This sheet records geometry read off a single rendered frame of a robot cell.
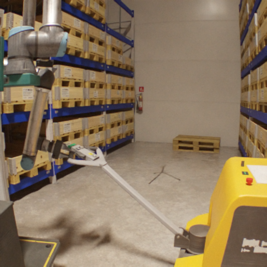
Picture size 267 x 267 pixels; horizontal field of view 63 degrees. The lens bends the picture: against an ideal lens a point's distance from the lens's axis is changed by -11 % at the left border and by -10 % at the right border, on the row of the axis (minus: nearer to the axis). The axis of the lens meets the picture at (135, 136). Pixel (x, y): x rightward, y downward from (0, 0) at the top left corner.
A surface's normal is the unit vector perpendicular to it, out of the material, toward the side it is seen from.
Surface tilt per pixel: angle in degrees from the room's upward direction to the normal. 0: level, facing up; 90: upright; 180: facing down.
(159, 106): 90
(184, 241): 90
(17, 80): 90
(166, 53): 90
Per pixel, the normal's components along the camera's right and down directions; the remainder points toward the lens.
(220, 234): -0.32, 0.15
